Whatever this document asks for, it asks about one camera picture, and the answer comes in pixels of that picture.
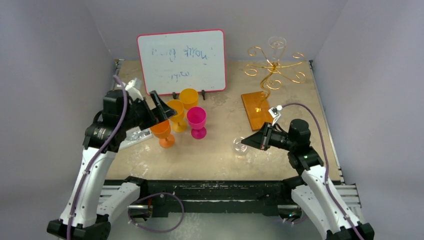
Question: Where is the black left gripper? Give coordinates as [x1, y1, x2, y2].
[121, 91, 177, 131]

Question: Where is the orange wine glass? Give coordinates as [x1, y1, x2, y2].
[150, 120, 176, 149]

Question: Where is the yellow wine glass front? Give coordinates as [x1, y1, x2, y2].
[167, 99, 187, 133]

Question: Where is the yellow wine glass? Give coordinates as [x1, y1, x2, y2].
[179, 88, 199, 110]
[167, 99, 187, 133]

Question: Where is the clear wine glass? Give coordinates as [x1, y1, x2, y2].
[232, 137, 249, 156]
[268, 36, 287, 63]

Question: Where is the pink wine glass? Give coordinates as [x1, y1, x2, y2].
[186, 106, 207, 140]

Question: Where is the gold wire wine glass rack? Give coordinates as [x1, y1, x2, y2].
[241, 46, 307, 132]

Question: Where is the white plastic packaged item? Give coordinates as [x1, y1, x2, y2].
[119, 128, 153, 151]

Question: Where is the red framed whiteboard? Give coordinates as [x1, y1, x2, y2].
[136, 29, 227, 95]

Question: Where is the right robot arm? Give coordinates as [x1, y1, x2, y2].
[241, 118, 375, 240]

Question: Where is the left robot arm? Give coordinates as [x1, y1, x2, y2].
[46, 89, 177, 240]

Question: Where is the black whiteboard stand foot right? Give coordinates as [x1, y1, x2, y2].
[201, 89, 206, 101]

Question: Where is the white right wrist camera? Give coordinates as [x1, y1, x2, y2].
[268, 105, 283, 126]

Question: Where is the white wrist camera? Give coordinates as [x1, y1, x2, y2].
[124, 78, 144, 101]
[268, 105, 283, 126]

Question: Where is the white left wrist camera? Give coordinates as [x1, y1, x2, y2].
[124, 78, 144, 101]

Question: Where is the black metal base frame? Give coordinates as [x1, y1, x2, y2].
[71, 177, 360, 220]

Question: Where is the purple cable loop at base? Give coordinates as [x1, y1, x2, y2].
[127, 192, 185, 234]

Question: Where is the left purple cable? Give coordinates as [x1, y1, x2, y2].
[66, 74, 129, 240]

